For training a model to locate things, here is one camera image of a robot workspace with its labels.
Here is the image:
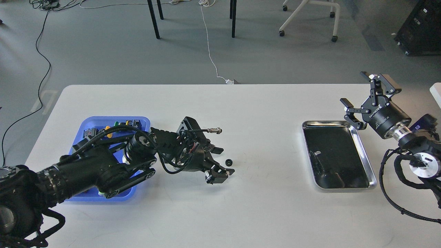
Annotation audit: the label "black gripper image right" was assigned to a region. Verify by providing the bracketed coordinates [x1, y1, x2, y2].
[340, 72, 412, 139]

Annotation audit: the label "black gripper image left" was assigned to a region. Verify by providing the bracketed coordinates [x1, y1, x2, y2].
[165, 141, 235, 185]

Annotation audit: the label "black robot arm image left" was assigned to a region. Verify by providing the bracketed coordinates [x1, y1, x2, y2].
[0, 117, 234, 248]

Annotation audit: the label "silver metal tray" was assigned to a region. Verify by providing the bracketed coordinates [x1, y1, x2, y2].
[302, 120, 377, 192]

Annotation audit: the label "white object right edge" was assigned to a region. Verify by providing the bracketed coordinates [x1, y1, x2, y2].
[429, 82, 441, 108]

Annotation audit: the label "black equipment case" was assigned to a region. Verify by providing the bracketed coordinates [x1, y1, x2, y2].
[394, 0, 441, 56]

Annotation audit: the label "white chair base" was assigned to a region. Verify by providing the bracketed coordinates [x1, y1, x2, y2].
[278, 0, 341, 43]

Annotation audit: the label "black table legs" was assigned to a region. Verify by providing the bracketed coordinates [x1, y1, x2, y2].
[146, 0, 237, 40]

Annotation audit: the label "yellow push button switch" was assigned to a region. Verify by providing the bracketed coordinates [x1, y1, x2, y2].
[82, 126, 113, 140]

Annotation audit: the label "black floor cable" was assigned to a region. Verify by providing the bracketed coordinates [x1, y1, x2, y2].
[1, 0, 80, 159]

